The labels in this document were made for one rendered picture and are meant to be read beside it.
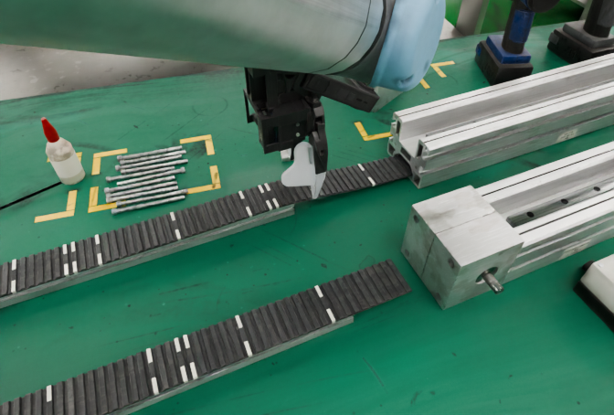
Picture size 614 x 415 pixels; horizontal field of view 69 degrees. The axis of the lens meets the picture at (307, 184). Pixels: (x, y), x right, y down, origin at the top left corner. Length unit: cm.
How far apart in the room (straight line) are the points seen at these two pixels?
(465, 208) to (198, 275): 35
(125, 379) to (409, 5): 44
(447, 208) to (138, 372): 40
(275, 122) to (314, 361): 28
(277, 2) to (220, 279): 47
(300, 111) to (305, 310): 23
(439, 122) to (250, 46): 60
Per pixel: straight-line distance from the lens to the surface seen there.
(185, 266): 63
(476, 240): 55
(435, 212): 57
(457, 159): 73
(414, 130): 74
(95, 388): 55
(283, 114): 52
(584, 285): 67
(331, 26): 23
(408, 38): 29
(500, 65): 98
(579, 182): 75
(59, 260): 66
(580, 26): 117
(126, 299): 63
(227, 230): 65
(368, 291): 56
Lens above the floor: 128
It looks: 45 degrees down
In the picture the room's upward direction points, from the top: straight up
